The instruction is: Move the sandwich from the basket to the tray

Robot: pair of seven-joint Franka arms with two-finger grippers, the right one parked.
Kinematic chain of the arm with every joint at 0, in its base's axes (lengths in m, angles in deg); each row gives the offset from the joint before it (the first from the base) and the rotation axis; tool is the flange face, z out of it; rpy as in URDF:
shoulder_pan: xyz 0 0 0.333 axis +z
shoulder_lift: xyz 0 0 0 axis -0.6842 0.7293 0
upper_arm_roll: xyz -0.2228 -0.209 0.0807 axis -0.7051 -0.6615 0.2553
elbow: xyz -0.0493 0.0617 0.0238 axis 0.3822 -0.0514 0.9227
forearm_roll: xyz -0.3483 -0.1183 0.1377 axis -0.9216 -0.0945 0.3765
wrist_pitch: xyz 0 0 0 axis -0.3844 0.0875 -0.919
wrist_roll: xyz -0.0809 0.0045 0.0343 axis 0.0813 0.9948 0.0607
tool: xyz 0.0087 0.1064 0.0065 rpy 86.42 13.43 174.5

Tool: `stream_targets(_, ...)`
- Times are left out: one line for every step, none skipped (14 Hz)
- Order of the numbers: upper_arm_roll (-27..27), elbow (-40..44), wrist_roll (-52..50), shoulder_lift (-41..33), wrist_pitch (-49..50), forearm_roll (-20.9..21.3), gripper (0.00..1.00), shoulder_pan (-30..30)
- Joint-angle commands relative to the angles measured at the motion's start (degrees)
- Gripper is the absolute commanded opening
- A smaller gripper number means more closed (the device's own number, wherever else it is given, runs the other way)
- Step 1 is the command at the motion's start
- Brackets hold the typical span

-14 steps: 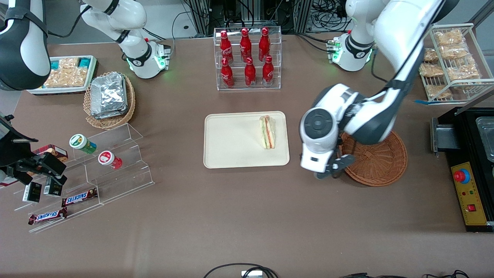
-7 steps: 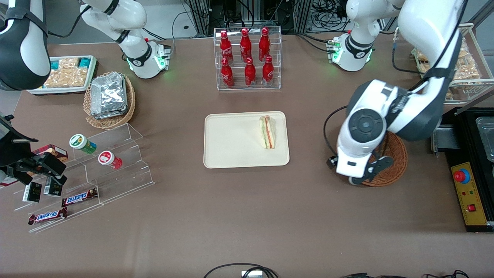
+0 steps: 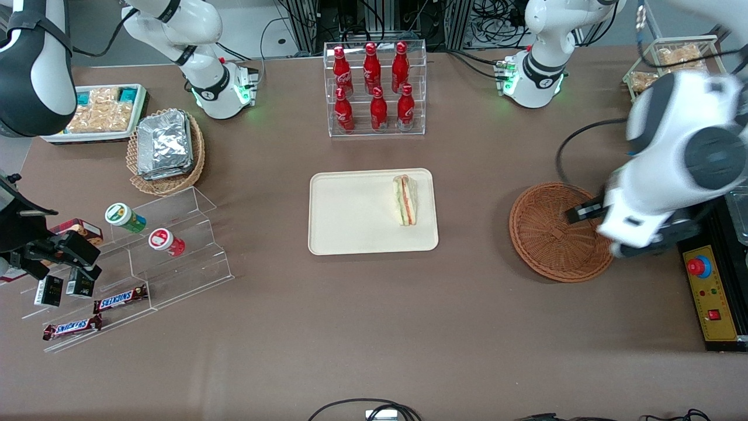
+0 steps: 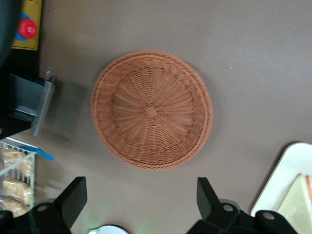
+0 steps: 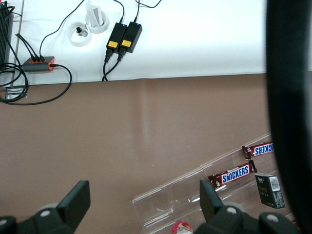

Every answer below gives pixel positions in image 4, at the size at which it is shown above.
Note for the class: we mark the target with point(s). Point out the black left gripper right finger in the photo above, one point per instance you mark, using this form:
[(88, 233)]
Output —
[(212, 214)]

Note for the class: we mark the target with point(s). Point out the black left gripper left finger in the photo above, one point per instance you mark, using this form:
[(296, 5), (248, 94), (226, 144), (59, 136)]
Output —
[(70, 202)]

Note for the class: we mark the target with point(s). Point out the triangle sandwich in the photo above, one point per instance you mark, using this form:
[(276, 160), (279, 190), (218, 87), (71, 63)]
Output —
[(297, 204)]

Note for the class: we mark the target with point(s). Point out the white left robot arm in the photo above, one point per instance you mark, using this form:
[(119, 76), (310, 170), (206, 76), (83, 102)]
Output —
[(109, 230)]

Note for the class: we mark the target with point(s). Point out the beige plastic tray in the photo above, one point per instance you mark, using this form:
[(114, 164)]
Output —
[(273, 175)]

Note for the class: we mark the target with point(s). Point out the round brown wicker basket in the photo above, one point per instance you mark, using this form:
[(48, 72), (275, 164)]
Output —
[(151, 112)]

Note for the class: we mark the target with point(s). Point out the clear wrapped cookie pack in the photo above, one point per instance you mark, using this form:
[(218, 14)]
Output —
[(17, 189), (14, 207), (14, 162)]

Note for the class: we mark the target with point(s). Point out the blue plastic tool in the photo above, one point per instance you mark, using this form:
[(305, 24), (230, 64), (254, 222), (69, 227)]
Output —
[(36, 152)]

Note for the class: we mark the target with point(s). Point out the yellow emergency stop control box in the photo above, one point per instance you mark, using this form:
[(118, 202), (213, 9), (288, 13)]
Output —
[(26, 29)]

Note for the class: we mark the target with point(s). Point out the grey metal bracket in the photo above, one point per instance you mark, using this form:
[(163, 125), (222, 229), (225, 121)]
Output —
[(42, 107)]

